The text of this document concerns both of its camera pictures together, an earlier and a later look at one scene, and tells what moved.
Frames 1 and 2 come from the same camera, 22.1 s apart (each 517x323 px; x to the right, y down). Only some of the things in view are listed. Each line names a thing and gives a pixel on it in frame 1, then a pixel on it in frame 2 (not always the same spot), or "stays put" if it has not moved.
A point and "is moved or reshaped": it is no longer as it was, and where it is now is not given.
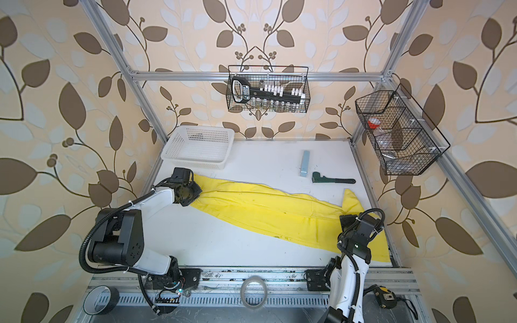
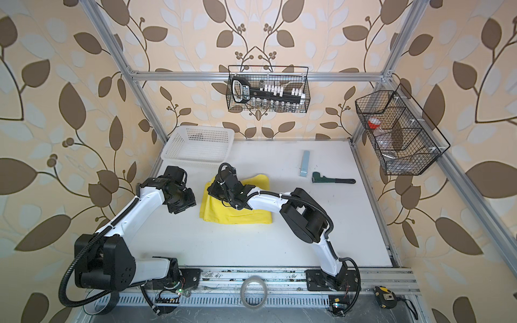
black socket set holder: x=242 y=91 stays put
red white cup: x=373 y=122 stays put
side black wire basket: x=405 y=140 stays put
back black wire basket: x=270 y=89 stays put
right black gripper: x=350 y=218 to x=213 y=190
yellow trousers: x=293 y=214 is moved or reshaped
